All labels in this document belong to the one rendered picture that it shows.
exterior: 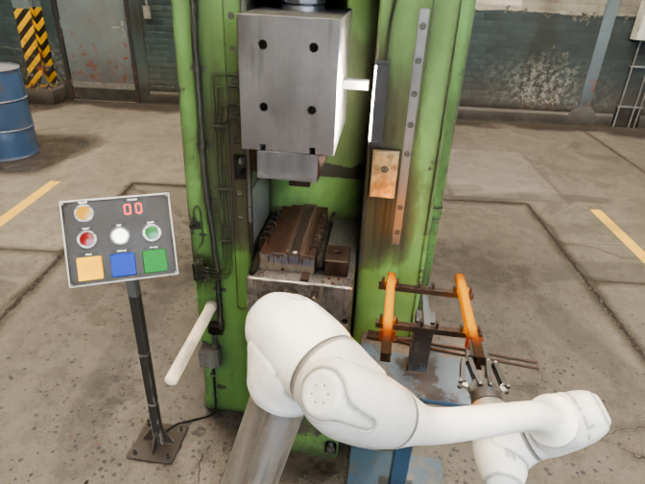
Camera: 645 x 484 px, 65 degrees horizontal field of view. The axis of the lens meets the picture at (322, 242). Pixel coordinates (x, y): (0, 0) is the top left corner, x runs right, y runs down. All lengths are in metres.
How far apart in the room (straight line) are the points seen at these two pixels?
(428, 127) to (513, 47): 6.19
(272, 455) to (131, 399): 1.86
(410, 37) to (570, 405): 1.11
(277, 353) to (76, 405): 2.07
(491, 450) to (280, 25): 1.21
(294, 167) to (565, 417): 1.04
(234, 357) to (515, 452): 1.44
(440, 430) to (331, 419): 0.28
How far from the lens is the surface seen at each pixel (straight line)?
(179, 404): 2.65
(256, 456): 0.93
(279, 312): 0.82
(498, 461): 1.19
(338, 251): 1.84
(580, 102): 8.38
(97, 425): 2.67
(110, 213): 1.79
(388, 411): 0.73
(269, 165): 1.66
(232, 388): 2.46
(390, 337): 1.45
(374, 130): 1.69
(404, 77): 1.69
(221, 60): 1.77
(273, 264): 1.82
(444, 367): 1.82
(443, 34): 1.68
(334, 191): 2.18
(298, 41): 1.55
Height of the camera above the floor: 1.89
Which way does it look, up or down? 29 degrees down
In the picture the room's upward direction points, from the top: 3 degrees clockwise
